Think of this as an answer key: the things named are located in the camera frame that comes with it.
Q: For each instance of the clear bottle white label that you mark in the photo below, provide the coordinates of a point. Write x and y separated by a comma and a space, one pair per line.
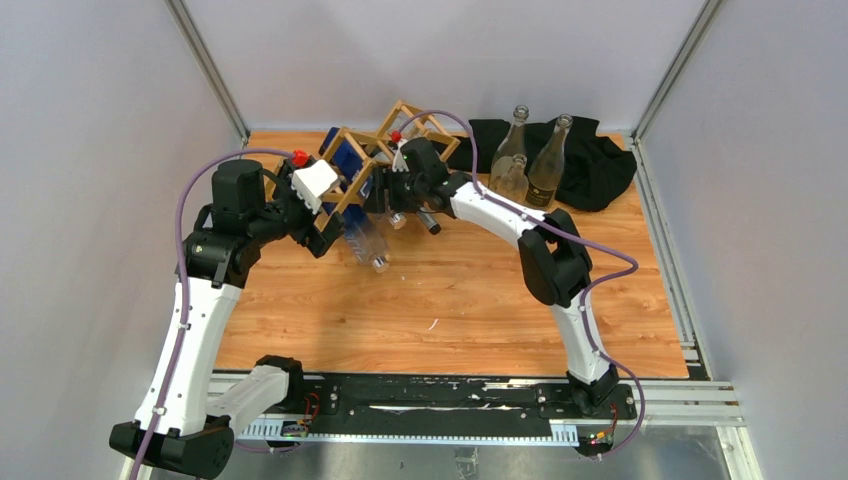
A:
545, 173

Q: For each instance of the wooden lattice wine rack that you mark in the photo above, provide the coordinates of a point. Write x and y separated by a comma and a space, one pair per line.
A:
428, 148

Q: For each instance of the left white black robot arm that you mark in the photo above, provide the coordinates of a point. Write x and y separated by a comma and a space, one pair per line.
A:
177, 426

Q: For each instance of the blue bottle silver cap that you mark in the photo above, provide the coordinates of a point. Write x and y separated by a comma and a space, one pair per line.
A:
364, 239

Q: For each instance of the dark bottle grey cap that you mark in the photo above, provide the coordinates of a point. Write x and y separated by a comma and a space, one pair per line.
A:
429, 221

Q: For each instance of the aluminium frame rails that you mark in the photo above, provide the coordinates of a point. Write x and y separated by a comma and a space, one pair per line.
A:
663, 403

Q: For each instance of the blue BLU labelled bottle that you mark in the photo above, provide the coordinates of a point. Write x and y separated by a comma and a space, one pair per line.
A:
354, 155

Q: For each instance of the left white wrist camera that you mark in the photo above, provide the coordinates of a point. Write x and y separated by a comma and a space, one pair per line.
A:
312, 182

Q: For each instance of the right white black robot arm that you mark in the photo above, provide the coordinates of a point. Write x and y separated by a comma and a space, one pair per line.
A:
555, 267

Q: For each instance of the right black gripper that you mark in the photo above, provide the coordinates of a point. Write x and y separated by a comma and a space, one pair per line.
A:
384, 180

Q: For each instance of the clear bottle gold black label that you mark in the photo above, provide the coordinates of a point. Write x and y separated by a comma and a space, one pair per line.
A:
512, 144

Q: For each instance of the black cloth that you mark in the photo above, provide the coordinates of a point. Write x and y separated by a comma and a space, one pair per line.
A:
596, 170

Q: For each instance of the clear square bottle silver cap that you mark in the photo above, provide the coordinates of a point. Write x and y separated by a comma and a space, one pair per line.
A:
512, 184

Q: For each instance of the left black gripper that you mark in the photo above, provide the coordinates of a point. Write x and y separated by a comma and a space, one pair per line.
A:
310, 234

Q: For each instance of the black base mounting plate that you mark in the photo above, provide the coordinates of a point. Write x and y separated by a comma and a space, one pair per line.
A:
460, 408

